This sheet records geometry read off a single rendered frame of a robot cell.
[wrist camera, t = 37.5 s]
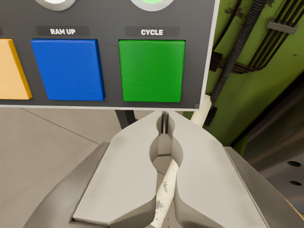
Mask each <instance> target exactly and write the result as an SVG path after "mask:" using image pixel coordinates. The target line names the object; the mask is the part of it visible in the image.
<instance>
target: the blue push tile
mask: <svg viewBox="0 0 304 228"><path fill-rule="evenodd" d="M31 45H32V48H33V52H34V55H35V58H36V61H37V64H38V68H39V71H40V74H41V77H42V80H43V84H44V87H45V90H46V93H47V97H48V99H49V100H89V101H103V100H104V99H105V89H104V82H103V75H102V68H101V61H100V52H99V45H98V40H97V39H34V40H32V41H31Z"/></svg>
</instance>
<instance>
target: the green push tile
mask: <svg viewBox="0 0 304 228"><path fill-rule="evenodd" d="M119 58H120V69H121V79H122V90H123V100H124V101H136V102H180V100H181V89H182V79H183V69H184V58H185V41H184V40H143V39H122V40H120V41H119Z"/></svg>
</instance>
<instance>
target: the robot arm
mask: <svg viewBox="0 0 304 228"><path fill-rule="evenodd" d="M164 121H165V133H166V134H168V136H169V137H170V138H171V140H172V148H171V157H172V158H173V159H174V160H175V162H176V163H177V165H178V167H179V169H178V170H177V172H176V182H175V190H174V206H175V215H176V220H177V222H178V224H179V225H180V226H182V227H183V228H304V218H303V217H302V216H301V215H300V214H299V212H298V211H297V210H296V209H295V208H294V207H293V205H292V204H291V203H290V202H289V201H288V200H287V199H286V198H285V197H284V196H283V195H282V194H281V193H280V192H279V191H278V190H277V189H276V188H275V187H274V186H273V185H272V184H271V183H269V182H268V181H267V180H266V179H265V178H264V177H263V176H262V175H261V174H260V173H259V172H257V171H256V170H255V169H254V168H253V167H252V166H251V165H250V164H249V163H248V162H247V161H246V160H244V159H243V158H242V157H241V156H240V155H239V154H238V153H237V152H236V151H235V150H234V149H233V148H231V147H225V146H224V145H222V144H221V143H220V142H219V141H218V140H217V139H216V138H215V137H214V136H212V135H211V134H210V133H209V132H207V131H206V130H204V129H203V128H202V127H200V126H199V125H197V124H195V123H193V122H192V121H190V120H188V119H187V118H185V117H183V116H182V115H180V114H178V113H177V112H175V111H172V110H168V111H162V110H156V111H154V112H153V113H151V114H149V115H147V116H145V117H144V118H142V119H140V120H138V121H136V122H135V123H133V124H131V125H129V126H127V127H126V128H124V129H123V130H121V131H120V132H119V133H118V134H116V135H115V136H114V137H113V138H112V139H111V140H110V141H109V142H102V143H101V144H100V145H99V146H98V147H97V148H96V149H95V150H94V151H93V152H91V153H90V154H89V155H88V156H87V157H86V158H85V159H84V160H83V161H81V162H80V163H79V164H78V165H77V166H76V167H75V168H74V169H73V170H72V171H70V172H69V173H68V174H67V175H66V176H65V177H64V178H63V179H62V180H61V181H60V182H58V183H57V184H56V185H55V186H54V188H53V189H52V190H51V191H50V192H49V193H48V194H47V195H46V196H45V198H44V199H43V200H42V201H41V203H40V204H39V205H38V206H37V208H36V209H35V210H34V211H33V213H32V214H31V216H30V217H29V219H28V220H27V222H26V223H25V225H24V226H23V228H144V227H146V226H148V225H150V224H151V223H152V222H153V220H154V218H155V211H156V199H157V171H156V169H155V167H154V166H153V164H152V163H153V161H154V160H155V159H156V158H157V156H158V137H159V136H160V135H161V133H163V127H164Z"/></svg>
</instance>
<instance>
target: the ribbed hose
mask: <svg viewBox="0 0 304 228"><path fill-rule="evenodd" d="M266 2H267V0H254V1H253V4H252V6H251V8H250V10H249V12H248V15H247V17H246V19H245V21H244V24H243V26H242V28H241V31H240V33H239V35H238V37H237V39H236V42H235V44H234V46H233V48H232V50H231V52H230V55H229V57H228V59H227V61H226V64H225V66H224V68H223V71H222V73H221V75H220V77H219V79H218V82H217V84H216V86H215V88H214V91H213V93H212V95H211V97H210V101H211V103H212V104H211V107H210V109H209V112H208V114H207V117H206V119H205V122H204V124H203V125H205V126H208V127H209V125H210V124H211V122H212V120H213V119H214V117H215V114H216V112H217V109H218V108H216V107H214V104H215V102H216V100H217V98H218V96H219V94H220V92H221V90H222V88H223V86H224V84H225V82H226V80H227V78H228V76H229V74H230V72H231V70H232V69H233V66H234V65H235V63H236V61H237V59H238V57H239V55H240V53H241V51H242V49H243V47H244V45H245V43H246V41H247V39H248V37H249V35H250V33H251V31H252V29H253V28H254V26H255V24H256V21H257V20H258V17H259V16H260V14H261V12H262V10H263V8H264V6H265V4H266Z"/></svg>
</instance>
